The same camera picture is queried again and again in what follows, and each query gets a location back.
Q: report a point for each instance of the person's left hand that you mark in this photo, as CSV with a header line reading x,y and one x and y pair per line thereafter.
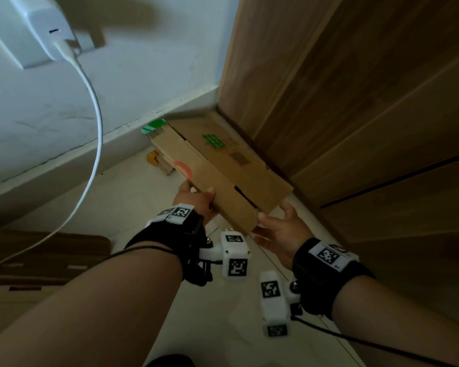
x,y
189,197

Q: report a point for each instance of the white wall socket plate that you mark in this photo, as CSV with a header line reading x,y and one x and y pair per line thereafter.
x,y
15,45

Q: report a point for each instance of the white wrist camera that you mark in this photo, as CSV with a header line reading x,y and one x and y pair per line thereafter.
x,y
274,301
235,256

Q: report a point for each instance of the person's left thumb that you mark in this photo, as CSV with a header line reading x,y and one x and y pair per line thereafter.
x,y
209,198

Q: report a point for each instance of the folded brown cardboard sheets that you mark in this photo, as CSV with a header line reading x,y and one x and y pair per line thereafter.
x,y
34,259

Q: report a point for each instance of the brown wooden wardrobe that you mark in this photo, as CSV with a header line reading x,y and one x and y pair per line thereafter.
x,y
367,110

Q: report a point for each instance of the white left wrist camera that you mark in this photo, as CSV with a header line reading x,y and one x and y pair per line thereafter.
x,y
235,256

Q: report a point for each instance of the small orange-edged cardboard piece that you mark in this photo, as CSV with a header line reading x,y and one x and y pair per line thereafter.
x,y
158,159

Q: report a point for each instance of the white power adapter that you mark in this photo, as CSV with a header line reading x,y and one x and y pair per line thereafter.
x,y
42,22

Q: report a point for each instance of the person's right thumb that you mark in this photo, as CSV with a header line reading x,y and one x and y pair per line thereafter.
x,y
266,220

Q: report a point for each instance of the brown cardboard box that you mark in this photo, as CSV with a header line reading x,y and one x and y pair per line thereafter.
x,y
222,171

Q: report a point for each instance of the person's right hand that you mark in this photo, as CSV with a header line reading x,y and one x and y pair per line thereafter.
x,y
288,236

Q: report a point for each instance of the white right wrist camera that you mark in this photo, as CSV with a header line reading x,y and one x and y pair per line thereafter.
x,y
274,301

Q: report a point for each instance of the person's right forearm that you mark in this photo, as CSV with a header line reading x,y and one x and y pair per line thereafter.
x,y
397,321

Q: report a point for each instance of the person's left forearm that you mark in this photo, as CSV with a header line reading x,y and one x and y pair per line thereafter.
x,y
99,301

